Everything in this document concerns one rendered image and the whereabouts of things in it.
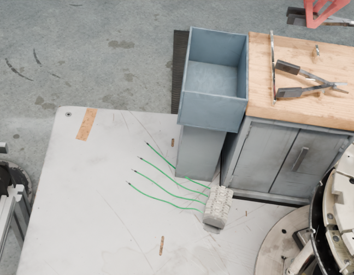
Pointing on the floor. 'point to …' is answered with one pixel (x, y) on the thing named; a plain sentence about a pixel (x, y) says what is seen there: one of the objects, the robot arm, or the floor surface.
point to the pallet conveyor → (7, 207)
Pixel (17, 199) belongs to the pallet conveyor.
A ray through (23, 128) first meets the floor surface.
